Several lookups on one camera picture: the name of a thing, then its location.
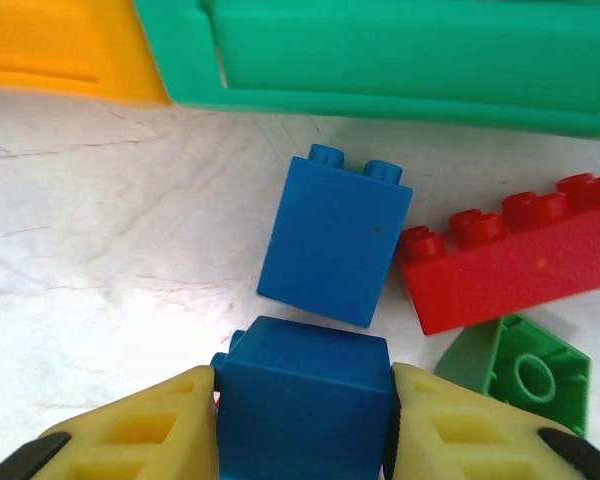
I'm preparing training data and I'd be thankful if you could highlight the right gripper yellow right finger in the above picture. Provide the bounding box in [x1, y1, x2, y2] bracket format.
[389, 362, 597, 480]

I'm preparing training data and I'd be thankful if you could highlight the green lego brick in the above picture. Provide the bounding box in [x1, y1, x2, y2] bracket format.
[433, 313, 592, 439]

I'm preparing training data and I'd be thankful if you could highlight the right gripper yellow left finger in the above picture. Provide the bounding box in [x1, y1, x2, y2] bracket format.
[29, 364, 221, 480]

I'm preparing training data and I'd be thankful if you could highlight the yellow plastic bin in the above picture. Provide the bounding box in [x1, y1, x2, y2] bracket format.
[0, 0, 174, 107]

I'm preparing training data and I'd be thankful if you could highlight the green plastic bin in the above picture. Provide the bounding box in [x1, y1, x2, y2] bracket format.
[133, 0, 600, 140]

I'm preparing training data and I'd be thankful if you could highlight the long red lego brick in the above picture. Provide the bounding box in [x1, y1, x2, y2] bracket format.
[397, 172, 600, 336]

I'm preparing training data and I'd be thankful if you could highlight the blue lego brick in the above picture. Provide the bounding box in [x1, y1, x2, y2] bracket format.
[256, 143, 415, 330]
[210, 315, 394, 480]

